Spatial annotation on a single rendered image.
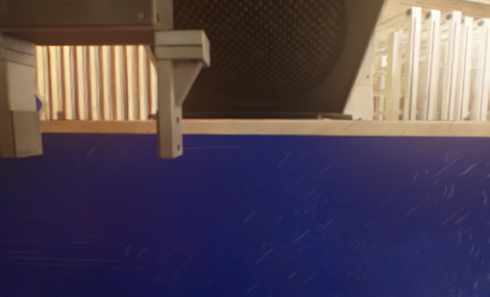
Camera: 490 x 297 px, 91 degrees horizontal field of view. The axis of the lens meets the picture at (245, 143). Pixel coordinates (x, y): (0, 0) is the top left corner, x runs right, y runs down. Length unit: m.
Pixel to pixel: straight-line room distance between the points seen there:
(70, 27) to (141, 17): 0.06
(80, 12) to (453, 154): 0.48
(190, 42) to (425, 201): 0.40
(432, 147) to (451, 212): 0.10
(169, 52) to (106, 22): 0.05
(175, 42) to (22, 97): 0.15
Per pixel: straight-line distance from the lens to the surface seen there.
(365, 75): 1.98
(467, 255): 0.53
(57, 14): 0.25
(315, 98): 1.47
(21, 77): 0.29
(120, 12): 0.22
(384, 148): 0.43
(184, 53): 0.21
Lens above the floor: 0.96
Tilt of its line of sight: 5 degrees down
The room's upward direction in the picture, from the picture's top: straight up
